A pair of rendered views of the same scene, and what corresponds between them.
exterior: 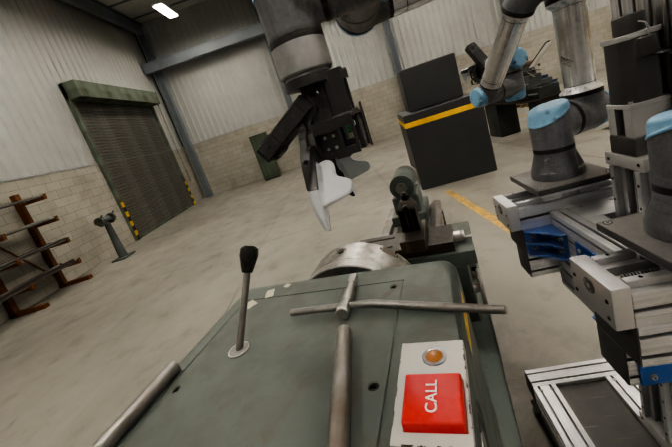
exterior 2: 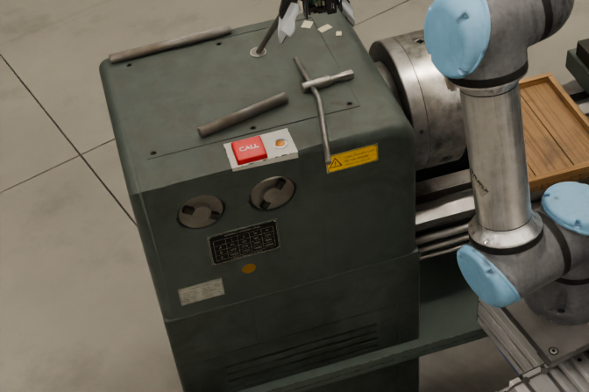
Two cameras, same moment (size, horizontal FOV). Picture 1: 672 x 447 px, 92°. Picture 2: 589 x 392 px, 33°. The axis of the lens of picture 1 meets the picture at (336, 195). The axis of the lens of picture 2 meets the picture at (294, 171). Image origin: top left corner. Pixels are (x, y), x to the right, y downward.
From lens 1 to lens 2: 169 cm
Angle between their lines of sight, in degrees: 58
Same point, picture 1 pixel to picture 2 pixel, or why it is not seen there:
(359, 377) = (256, 119)
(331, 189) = (287, 24)
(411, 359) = (275, 135)
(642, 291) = not seen: hidden behind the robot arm
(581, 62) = not seen: outside the picture
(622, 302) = not seen: hidden behind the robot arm
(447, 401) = (247, 153)
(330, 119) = not seen: outside the picture
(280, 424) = (217, 103)
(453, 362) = (278, 152)
